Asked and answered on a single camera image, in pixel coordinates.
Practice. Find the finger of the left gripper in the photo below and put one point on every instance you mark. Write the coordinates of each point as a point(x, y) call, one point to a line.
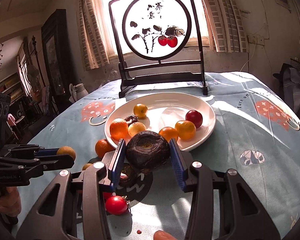
point(41, 151)
point(55, 162)

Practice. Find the large orange mandarin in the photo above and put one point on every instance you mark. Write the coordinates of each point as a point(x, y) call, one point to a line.
point(118, 129)

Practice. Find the yellow-orange round fruit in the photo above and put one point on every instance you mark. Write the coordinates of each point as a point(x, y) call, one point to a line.
point(186, 129)

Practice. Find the small orange kumquat fruit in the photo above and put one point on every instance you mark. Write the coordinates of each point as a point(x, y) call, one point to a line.
point(169, 133)

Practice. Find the white ceramic jug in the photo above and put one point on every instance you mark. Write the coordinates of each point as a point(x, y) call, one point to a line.
point(77, 92)

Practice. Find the dark wrinkled passion fruit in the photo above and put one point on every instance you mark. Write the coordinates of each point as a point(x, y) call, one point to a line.
point(146, 151)

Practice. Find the small yellow tomato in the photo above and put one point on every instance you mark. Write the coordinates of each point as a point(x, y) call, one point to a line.
point(140, 111)

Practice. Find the dark red cherry tomato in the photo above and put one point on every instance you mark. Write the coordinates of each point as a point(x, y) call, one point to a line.
point(195, 117)

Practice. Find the small tan longan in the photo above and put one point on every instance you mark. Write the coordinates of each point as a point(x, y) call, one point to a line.
point(87, 165)

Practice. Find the person's right hand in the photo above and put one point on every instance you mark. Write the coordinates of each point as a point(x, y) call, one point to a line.
point(161, 235)

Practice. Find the person's left hand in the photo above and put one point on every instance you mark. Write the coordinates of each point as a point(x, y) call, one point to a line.
point(10, 202)

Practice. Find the orange mandarin near plate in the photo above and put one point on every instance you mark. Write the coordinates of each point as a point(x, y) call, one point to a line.
point(102, 147)

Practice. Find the yellow round fruit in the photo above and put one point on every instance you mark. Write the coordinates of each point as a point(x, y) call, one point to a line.
point(135, 128)

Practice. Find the small dark dried date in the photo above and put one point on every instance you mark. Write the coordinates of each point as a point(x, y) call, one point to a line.
point(131, 119)

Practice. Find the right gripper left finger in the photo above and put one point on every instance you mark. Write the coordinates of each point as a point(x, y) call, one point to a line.
point(53, 216)

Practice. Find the red cherry tomato with stem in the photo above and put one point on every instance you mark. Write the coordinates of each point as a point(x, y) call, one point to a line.
point(116, 205)

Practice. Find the small tan longan fruit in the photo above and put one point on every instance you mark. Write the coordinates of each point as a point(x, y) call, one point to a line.
point(67, 150)

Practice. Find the black framed round screen ornament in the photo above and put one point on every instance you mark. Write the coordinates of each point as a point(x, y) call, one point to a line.
point(148, 33)

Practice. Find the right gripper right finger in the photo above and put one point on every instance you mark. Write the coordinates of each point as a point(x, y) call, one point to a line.
point(242, 215)

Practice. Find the white oval plate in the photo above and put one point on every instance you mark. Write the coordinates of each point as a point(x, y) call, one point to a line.
point(165, 109)

